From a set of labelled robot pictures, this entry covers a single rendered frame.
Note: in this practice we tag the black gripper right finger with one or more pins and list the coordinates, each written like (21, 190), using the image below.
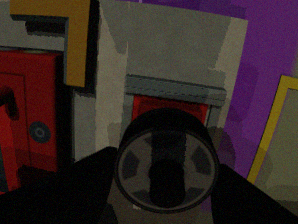
(236, 201)

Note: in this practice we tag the yellow rectangular outline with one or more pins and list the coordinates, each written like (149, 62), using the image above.
(284, 83)

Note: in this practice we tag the black wheel with grey hub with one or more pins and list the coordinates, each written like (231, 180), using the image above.
(166, 133)

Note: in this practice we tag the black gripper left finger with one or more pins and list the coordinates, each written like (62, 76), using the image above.
(73, 195)

